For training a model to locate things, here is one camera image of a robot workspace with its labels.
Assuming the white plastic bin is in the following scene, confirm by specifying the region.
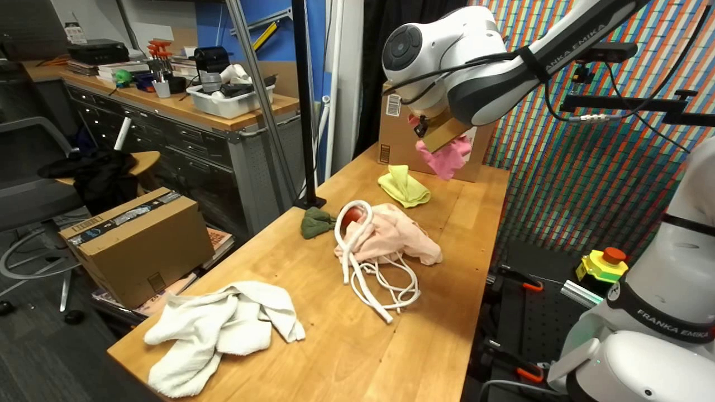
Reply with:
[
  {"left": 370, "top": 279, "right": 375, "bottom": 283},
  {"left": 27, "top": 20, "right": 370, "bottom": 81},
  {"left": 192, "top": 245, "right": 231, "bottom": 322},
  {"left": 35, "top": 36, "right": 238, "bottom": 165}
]
[{"left": 183, "top": 83, "right": 276, "bottom": 122}]

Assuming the yellow black tool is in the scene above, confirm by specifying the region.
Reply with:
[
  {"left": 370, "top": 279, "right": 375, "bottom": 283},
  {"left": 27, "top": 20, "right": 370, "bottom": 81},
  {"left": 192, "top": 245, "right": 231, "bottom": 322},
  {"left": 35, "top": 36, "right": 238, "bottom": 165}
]
[{"left": 248, "top": 18, "right": 283, "bottom": 56}]

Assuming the green object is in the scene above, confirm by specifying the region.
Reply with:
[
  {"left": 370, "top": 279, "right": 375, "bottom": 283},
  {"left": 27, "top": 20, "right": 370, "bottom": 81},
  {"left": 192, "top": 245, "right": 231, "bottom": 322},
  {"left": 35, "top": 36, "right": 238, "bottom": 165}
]
[{"left": 109, "top": 68, "right": 139, "bottom": 89}]

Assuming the cardboard box with dark strip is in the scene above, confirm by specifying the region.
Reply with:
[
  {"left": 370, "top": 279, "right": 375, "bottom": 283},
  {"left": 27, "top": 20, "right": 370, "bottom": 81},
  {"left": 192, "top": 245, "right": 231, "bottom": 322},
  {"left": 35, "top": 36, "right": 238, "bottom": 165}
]
[{"left": 57, "top": 186, "right": 217, "bottom": 312}]

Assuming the pale pink cloth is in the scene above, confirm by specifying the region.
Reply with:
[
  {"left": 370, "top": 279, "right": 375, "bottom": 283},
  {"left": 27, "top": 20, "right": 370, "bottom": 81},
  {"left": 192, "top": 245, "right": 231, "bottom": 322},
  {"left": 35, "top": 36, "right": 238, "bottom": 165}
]
[{"left": 336, "top": 202, "right": 444, "bottom": 267}]

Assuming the orange tool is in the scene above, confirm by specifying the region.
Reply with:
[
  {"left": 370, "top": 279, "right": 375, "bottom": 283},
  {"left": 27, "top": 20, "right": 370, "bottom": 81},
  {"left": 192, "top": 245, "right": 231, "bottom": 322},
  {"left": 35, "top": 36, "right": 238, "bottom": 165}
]
[{"left": 145, "top": 37, "right": 177, "bottom": 63}]

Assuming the black vertical pole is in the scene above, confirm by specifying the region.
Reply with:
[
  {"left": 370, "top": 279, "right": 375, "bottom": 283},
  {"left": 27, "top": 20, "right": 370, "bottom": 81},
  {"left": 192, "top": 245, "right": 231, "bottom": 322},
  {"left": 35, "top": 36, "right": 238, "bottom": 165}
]
[{"left": 289, "top": 0, "right": 328, "bottom": 213}]

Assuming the thin white cord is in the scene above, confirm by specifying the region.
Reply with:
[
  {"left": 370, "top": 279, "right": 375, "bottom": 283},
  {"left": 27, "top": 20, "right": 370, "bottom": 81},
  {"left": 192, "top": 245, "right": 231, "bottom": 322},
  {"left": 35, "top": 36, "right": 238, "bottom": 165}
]
[{"left": 361, "top": 253, "right": 425, "bottom": 314}]

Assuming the yellow towel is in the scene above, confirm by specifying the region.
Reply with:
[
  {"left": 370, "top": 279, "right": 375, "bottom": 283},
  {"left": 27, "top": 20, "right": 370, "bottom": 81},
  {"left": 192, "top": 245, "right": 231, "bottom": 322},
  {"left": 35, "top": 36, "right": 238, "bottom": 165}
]
[{"left": 375, "top": 162, "right": 433, "bottom": 209}]

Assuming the black case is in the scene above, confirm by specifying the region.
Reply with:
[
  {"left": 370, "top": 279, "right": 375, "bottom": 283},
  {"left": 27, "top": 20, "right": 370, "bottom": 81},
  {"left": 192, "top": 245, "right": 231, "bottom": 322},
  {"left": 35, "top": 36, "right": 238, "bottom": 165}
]
[{"left": 66, "top": 41, "right": 134, "bottom": 68}]

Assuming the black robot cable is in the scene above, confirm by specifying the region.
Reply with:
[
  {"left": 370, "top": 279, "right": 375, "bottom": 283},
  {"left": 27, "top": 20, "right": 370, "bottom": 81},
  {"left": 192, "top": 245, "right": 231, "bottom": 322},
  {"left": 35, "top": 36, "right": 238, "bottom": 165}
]
[{"left": 382, "top": 45, "right": 676, "bottom": 161}]

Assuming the white towel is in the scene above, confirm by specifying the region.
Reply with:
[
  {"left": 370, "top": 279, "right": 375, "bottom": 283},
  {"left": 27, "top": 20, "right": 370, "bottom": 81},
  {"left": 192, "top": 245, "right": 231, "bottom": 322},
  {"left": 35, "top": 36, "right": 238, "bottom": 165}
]
[{"left": 143, "top": 279, "right": 308, "bottom": 399}]

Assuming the hot pink cloth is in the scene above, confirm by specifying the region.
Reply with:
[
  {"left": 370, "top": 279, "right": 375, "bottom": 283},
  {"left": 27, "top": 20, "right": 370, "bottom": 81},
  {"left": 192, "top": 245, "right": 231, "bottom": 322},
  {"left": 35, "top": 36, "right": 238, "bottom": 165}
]
[{"left": 412, "top": 135, "right": 475, "bottom": 180}]

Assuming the dark green cloth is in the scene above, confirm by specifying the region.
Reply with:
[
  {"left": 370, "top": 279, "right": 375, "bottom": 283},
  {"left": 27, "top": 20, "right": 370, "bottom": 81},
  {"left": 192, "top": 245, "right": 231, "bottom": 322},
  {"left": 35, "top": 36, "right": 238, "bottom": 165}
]
[{"left": 298, "top": 206, "right": 336, "bottom": 242}]

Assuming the silver metal pole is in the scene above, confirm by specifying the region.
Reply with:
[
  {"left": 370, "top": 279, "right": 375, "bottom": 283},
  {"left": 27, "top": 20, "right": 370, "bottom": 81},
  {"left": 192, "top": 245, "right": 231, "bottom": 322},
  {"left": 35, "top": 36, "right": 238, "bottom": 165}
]
[{"left": 221, "top": 0, "right": 302, "bottom": 207}]

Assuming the yellow red emergency stop button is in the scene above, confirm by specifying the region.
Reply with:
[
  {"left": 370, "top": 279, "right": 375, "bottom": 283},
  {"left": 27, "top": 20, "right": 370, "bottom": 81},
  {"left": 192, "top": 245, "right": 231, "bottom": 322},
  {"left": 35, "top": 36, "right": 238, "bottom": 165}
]
[{"left": 574, "top": 243, "right": 632, "bottom": 288}]

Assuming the blue wall board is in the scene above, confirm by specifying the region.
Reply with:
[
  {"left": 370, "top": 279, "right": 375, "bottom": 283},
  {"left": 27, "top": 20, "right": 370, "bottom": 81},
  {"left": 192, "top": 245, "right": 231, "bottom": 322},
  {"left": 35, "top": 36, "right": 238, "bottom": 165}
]
[{"left": 193, "top": 0, "right": 331, "bottom": 98}]

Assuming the black camera mount rod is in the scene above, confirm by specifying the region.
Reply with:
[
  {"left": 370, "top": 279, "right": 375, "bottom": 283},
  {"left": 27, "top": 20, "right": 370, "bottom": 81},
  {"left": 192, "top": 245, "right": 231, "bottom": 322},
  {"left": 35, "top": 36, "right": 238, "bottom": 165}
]
[{"left": 561, "top": 88, "right": 715, "bottom": 130}]

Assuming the grey office chair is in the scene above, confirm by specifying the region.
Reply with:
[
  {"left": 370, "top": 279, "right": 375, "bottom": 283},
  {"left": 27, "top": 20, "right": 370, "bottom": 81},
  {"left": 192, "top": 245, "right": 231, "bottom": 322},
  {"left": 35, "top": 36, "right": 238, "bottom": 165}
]
[{"left": 0, "top": 114, "right": 85, "bottom": 229}]

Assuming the black perforated panel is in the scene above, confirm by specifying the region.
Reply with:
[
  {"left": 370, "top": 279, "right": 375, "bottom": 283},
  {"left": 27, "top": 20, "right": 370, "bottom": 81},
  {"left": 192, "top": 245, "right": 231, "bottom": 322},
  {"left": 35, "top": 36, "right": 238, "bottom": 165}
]
[{"left": 492, "top": 253, "right": 599, "bottom": 371}]

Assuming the thick white cable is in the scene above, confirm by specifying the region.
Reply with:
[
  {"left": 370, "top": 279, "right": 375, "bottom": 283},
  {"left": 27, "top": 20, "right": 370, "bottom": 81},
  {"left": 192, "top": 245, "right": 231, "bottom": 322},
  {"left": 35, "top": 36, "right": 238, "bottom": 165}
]
[{"left": 331, "top": 199, "right": 397, "bottom": 327}]

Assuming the wooden top workbench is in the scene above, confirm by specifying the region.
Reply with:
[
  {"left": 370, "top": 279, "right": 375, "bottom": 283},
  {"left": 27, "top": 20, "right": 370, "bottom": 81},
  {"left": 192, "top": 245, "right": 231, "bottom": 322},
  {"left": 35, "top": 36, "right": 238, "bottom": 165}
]
[{"left": 19, "top": 59, "right": 304, "bottom": 242}]

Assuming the black cloth bundle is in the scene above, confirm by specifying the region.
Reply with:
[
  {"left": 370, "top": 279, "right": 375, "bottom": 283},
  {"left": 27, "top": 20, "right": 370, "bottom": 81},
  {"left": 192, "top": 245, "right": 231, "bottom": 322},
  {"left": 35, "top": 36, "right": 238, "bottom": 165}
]
[{"left": 35, "top": 148, "right": 141, "bottom": 217}]

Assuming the red round object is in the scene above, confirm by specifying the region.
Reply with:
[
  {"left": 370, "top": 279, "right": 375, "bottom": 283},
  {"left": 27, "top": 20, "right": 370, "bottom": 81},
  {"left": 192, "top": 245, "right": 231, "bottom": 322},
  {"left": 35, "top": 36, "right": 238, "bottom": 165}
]
[{"left": 341, "top": 206, "right": 368, "bottom": 229}]

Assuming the wooden stool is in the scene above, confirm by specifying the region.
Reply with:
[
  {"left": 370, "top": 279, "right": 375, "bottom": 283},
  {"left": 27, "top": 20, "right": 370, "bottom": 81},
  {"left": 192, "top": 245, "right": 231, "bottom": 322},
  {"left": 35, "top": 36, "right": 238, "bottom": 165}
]
[{"left": 51, "top": 148, "right": 162, "bottom": 190}]

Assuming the dark monitor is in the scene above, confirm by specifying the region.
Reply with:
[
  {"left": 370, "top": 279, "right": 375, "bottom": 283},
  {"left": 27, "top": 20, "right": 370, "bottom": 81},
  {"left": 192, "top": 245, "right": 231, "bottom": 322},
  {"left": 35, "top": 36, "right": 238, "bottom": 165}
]
[{"left": 0, "top": 0, "right": 74, "bottom": 63}]

